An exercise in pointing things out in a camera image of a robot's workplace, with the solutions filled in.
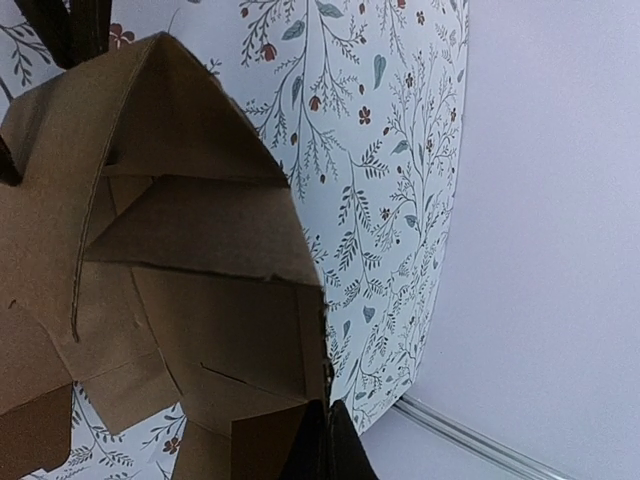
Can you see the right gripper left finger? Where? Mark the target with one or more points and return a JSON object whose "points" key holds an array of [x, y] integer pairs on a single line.
{"points": [[307, 458]]}

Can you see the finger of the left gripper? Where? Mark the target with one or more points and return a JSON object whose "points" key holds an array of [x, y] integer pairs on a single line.
{"points": [[9, 174], [73, 34]]}

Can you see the brown cardboard box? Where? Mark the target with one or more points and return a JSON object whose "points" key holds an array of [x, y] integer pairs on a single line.
{"points": [[151, 251]]}

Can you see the right aluminium frame post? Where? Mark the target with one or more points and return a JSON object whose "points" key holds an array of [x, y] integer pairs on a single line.
{"points": [[476, 443]]}

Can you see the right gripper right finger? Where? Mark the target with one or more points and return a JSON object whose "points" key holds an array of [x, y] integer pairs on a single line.
{"points": [[347, 457]]}

